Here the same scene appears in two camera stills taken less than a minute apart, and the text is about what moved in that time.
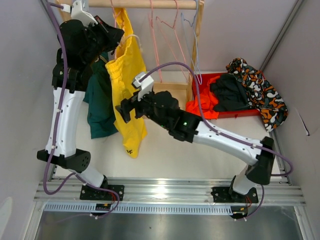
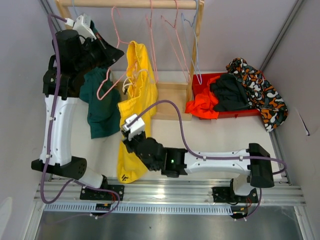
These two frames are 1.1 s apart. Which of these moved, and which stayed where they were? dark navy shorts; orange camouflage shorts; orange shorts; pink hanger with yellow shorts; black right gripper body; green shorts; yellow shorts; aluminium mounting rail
Moved: pink hanger with yellow shorts; black right gripper body; yellow shorts
Stayed: aluminium mounting rail; orange camouflage shorts; green shorts; dark navy shorts; orange shorts
